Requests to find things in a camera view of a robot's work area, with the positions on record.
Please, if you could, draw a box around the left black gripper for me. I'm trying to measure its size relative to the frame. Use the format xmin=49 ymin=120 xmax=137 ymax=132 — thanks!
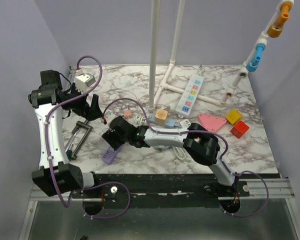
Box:
xmin=63 ymin=83 xmax=104 ymax=120

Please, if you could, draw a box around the white multicolour power strip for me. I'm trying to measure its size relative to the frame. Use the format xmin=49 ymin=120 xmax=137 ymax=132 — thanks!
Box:
xmin=175 ymin=74 xmax=205 ymax=118

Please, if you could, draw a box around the blue pipe fitting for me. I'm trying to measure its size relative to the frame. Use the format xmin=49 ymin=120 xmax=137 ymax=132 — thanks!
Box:
xmin=246 ymin=43 xmax=266 ymax=72

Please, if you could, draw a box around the orange pipe fitting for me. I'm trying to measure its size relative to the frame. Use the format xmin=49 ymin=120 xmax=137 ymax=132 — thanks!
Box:
xmin=267 ymin=2 xmax=292 ymax=38

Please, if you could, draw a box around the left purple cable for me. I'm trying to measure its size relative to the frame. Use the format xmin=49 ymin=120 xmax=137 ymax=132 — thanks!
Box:
xmin=44 ymin=55 xmax=103 ymax=208

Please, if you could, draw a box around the green handled screwdriver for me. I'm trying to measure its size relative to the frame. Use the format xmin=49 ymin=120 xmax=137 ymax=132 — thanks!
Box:
xmin=66 ymin=149 xmax=73 ymax=161

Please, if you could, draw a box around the purple USB power strip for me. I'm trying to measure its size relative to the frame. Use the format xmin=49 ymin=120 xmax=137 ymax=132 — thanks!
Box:
xmin=101 ymin=145 xmax=124 ymax=165

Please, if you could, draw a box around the pink charger plug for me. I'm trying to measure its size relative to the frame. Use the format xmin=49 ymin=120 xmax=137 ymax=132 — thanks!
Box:
xmin=123 ymin=109 xmax=132 ymax=119

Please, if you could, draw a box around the white USB charger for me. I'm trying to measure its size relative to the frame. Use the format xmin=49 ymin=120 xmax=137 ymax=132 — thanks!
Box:
xmin=180 ymin=119 xmax=191 ymax=128

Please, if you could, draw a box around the purple cable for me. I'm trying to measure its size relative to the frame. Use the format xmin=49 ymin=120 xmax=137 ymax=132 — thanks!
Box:
xmin=102 ymin=97 xmax=270 ymax=218
xmin=44 ymin=55 xmax=103 ymax=208

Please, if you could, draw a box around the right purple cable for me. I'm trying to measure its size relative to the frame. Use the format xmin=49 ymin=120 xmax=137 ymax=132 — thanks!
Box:
xmin=102 ymin=97 xmax=270 ymax=218

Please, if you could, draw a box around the white coiled cable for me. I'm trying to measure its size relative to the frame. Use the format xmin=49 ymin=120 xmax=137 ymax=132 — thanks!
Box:
xmin=133 ymin=114 xmax=147 ymax=126

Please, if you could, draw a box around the red cube socket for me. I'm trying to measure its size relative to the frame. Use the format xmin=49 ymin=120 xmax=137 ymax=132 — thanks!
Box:
xmin=230 ymin=120 xmax=250 ymax=139

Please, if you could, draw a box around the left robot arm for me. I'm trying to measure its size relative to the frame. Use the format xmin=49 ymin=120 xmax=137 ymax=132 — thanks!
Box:
xmin=28 ymin=70 xmax=104 ymax=198

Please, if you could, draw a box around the black metal base rail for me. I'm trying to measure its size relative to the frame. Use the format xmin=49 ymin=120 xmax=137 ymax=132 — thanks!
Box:
xmin=73 ymin=174 xmax=251 ymax=209

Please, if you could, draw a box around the pink triangular power strip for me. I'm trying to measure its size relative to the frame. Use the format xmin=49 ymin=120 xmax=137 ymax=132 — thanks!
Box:
xmin=197 ymin=113 xmax=227 ymax=133

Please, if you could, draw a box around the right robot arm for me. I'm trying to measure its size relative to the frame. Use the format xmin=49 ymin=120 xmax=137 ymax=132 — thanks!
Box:
xmin=102 ymin=114 xmax=238 ymax=196

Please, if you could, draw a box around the white PVC pipe frame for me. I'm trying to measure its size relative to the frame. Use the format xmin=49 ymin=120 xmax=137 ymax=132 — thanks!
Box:
xmin=149 ymin=0 xmax=295 ymax=108

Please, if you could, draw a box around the pink charger cable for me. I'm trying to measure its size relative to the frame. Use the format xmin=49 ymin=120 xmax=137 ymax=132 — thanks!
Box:
xmin=112 ymin=91 xmax=151 ymax=112

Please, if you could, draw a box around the wooden cube socket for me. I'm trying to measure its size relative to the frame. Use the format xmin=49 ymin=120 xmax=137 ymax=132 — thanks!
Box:
xmin=155 ymin=108 xmax=168 ymax=123

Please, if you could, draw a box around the yellow cube socket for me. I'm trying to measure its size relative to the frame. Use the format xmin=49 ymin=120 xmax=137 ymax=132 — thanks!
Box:
xmin=225 ymin=109 xmax=243 ymax=125

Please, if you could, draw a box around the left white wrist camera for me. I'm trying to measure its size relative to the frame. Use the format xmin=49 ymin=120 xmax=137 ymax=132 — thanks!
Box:
xmin=75 ymin=73 xmax=96 ymax=93

